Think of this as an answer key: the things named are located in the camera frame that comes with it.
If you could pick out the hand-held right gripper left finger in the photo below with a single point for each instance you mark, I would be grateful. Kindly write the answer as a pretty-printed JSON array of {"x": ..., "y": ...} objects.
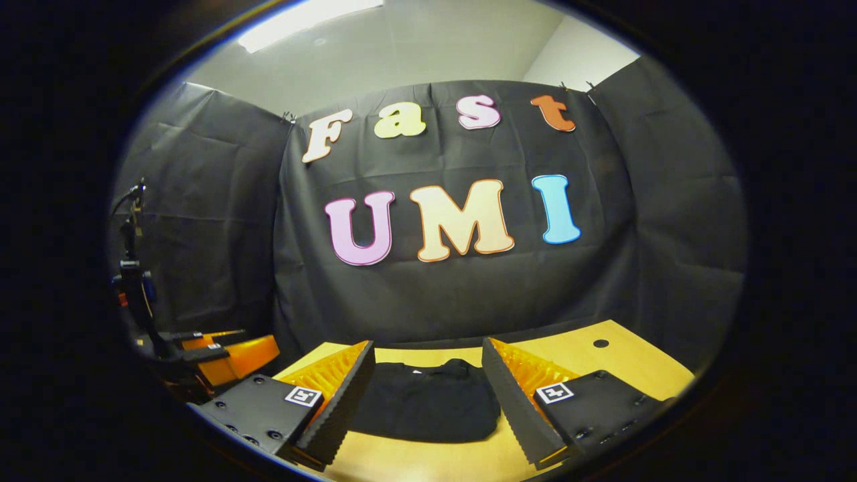
[{"x": 338, "y": 408}]

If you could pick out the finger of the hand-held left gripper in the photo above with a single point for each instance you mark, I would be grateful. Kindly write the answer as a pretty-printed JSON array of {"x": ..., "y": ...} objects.
[
  {"x": 248, "y": 355},
  {"x": 201, "y": 336}
]

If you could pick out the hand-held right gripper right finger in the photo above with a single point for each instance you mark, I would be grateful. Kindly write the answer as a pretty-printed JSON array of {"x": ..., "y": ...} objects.
[{"x": 515, "y": 408}]

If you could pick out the black knit cardigan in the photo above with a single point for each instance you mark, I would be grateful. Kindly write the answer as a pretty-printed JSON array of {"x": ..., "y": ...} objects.
[{"x": 428, "y": 402}]

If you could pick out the black backdrop cloth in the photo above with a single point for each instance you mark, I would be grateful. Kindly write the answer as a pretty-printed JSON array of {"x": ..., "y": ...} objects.
[{"x": 455, "y": 301}]

